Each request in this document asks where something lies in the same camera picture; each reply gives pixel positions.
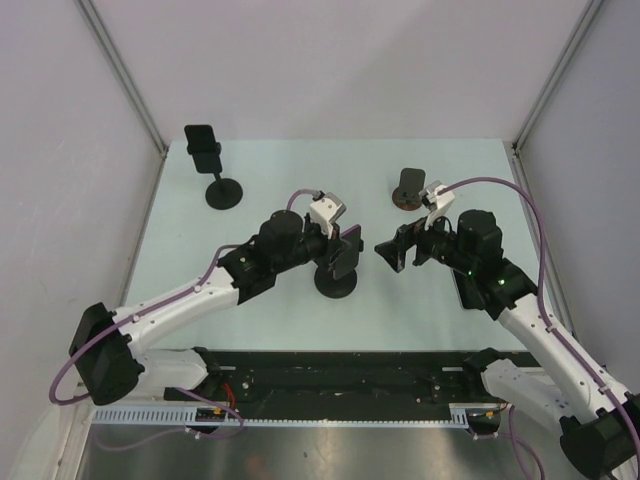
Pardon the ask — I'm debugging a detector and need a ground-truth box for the left aluminium frame post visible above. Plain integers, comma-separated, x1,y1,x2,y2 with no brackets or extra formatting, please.
73,0,169,159

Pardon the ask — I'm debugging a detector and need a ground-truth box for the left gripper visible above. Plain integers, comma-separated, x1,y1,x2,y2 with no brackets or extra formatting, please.
272,215,350,274

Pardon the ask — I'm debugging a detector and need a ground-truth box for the right aluminium frame post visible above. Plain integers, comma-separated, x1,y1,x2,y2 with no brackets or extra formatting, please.
510,0,609,156

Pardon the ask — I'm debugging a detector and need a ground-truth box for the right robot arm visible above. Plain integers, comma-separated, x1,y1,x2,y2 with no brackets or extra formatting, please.
374,210,639,479

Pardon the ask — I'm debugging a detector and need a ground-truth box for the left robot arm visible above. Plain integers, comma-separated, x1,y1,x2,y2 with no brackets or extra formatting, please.
68,210,364,406

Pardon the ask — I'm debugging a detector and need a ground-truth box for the brown-based phone stand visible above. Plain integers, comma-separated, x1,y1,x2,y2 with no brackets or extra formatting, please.
392,168,426,211

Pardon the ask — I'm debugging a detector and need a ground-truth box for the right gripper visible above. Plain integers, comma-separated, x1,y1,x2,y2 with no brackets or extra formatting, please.
374,204,476,276

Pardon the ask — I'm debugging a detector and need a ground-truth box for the white cable duct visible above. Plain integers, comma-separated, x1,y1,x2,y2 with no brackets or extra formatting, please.
92,403,502,429

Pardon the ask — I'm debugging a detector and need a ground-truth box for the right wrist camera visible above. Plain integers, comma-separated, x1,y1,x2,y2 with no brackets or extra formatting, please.
419,181,455,229

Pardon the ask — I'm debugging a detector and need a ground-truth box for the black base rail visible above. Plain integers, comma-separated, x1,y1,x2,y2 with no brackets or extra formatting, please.
164,349,551,419

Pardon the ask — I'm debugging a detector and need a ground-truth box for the purple-edged phone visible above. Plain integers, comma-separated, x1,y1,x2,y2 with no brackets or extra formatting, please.
330,225,364,280

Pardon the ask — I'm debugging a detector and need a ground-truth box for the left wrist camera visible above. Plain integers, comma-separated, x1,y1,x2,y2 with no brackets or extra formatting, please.
308,191,347,239

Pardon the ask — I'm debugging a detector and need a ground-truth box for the aluminium frame post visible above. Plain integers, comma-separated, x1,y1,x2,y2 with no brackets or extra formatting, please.
73,0,169,159
510,0,609,156

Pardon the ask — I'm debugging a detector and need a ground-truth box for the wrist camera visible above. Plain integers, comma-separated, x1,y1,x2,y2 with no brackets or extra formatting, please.
308,191,347,239
419,181,455,229

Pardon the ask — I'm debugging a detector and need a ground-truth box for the black phone stand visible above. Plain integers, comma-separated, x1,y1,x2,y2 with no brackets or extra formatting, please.
187,141,243,210
314,266,358,299

